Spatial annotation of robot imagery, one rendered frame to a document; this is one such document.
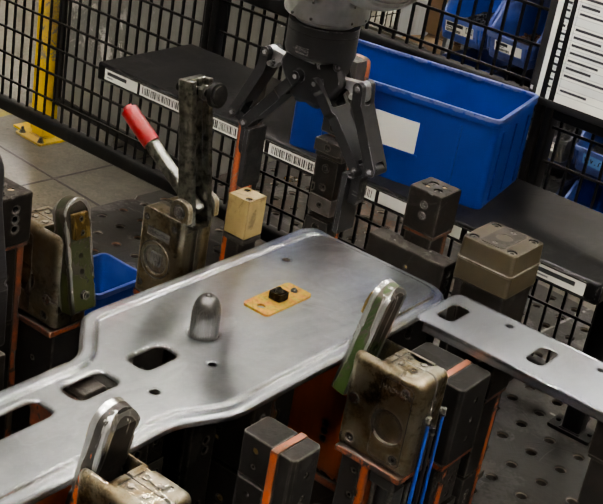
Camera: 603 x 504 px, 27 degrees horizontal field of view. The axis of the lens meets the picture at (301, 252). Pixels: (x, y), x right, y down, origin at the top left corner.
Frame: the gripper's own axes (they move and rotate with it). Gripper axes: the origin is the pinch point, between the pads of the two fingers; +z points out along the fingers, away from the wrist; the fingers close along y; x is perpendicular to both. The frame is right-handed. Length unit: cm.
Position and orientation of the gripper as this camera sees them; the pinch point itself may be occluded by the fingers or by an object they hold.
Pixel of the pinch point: (295, 197)
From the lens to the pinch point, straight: 138.2
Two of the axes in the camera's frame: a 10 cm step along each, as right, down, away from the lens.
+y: 7.7, 3.9, -5.1
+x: 6.2, -2.6, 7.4
